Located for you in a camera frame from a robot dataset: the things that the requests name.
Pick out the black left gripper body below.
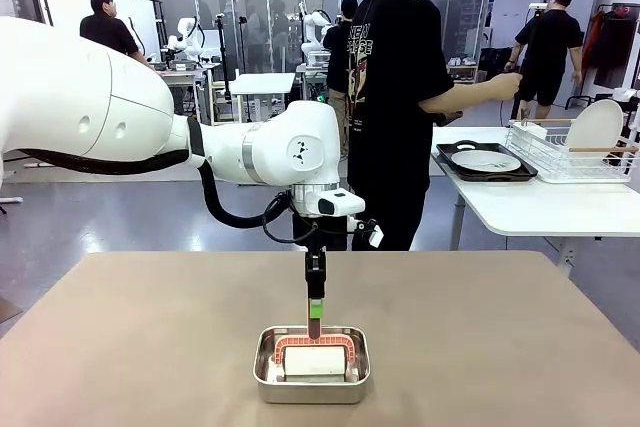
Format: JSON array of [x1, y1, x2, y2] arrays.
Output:
[[293, 215, 350, 268]]

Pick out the pink lint roller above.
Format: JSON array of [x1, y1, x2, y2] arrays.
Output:
[[272, 319, 362, 383]]

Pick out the dark plastic tray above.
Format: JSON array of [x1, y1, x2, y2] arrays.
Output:
[[435, 142, 539, 183]]

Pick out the white round plate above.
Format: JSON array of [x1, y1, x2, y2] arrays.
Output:
[[567, 99, 625, 158], [451, 149, 521, 173]]

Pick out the person's left forearm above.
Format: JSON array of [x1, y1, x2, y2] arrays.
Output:
[[418, 80, 497, 114]]

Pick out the person's left hand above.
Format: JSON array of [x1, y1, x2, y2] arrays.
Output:
[[492, 71, 522, 99]]

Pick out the rectangular metal container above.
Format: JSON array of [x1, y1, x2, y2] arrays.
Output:
[[252, 325, 372, 406]]

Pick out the person in black t-shirt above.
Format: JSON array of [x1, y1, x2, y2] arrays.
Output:
[[346, 0, 471, 252]]

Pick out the white standing desk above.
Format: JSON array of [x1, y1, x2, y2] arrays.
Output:
[[230, 72, 297, 124]]

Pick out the white side table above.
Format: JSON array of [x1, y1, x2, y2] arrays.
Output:
[[429, 125, 640, 278]]

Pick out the person black shirt khaki trousers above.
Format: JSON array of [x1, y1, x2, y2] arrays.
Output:
[[322, 0, 359, 158]]

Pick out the wooden shoe rack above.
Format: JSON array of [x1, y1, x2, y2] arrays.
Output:
[[446, 56, 479, 83]]

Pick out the white workbench with equipment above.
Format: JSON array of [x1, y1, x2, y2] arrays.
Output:
[[154, 60, 221, 98]]

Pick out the black bags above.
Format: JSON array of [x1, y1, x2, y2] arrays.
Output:
[[479, 46, 516, 86]]

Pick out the man in black shirt jeans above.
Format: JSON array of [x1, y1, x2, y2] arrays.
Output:
[[78, 0, 154, 71]]

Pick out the brown flat board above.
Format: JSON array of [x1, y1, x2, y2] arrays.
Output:
[[0, 295, 25, 327]]

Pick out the man black shirt shorts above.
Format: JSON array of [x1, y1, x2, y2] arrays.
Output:
[[503, 0, 586, 122]]

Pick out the clothes rack with garments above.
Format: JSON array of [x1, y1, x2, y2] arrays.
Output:
[[582, 2, 640, 98]]

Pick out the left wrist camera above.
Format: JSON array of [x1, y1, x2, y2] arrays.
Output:
[[348, 216, 386, 251]]

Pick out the black cable conduit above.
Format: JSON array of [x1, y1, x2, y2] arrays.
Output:
[[13, 145, 296, 228]]

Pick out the white wire dish rack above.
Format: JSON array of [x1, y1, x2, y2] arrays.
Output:
[[504, 116, 640, 185]]

